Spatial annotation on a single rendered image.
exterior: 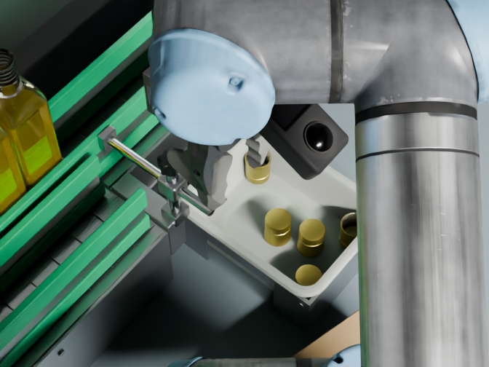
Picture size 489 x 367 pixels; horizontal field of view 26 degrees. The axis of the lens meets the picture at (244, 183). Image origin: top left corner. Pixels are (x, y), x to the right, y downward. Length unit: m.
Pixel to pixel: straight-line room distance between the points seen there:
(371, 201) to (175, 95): 0.13
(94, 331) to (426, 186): 0.74
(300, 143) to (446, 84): 0.21
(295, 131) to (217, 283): 0.60
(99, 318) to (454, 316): 0.72
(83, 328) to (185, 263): 0.21
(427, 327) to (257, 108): 0.16
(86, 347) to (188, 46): 0.73
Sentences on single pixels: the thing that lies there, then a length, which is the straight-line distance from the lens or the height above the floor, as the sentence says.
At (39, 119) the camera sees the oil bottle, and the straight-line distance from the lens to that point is 1.18.
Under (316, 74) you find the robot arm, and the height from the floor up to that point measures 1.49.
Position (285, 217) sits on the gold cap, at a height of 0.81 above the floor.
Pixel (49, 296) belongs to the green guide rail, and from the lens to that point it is 1.19.
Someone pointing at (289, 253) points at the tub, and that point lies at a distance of 1.39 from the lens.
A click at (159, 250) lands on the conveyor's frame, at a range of 1.30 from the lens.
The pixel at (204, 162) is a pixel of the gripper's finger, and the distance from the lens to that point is 0.86.
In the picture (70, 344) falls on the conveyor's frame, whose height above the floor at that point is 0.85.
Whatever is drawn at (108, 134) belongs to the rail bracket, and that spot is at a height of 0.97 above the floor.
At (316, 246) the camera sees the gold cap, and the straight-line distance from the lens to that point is 1.37.
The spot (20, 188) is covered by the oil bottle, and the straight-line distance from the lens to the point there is 1.24.
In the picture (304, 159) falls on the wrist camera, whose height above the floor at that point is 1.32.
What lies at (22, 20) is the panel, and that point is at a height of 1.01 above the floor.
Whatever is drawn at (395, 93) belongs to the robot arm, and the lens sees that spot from 0.63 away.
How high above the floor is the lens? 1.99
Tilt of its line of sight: 57 degrees down
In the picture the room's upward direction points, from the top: straight up
